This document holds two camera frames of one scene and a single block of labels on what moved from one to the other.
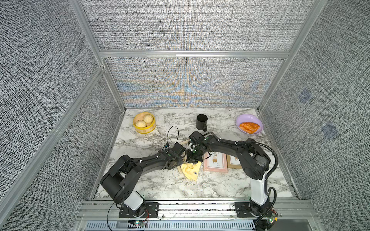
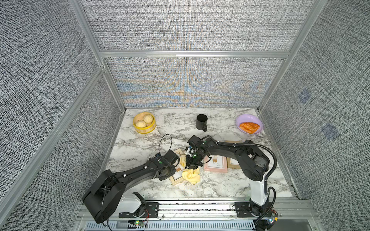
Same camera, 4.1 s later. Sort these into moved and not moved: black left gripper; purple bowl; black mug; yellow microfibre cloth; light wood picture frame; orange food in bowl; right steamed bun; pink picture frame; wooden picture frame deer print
Moved: light wood picture frame; black left gripper; yellow microfibre cloth
Not moved: right steamed bun; wooden picture frame deer print; orange food in bowl; purple bowl; pink picture frame; black mug
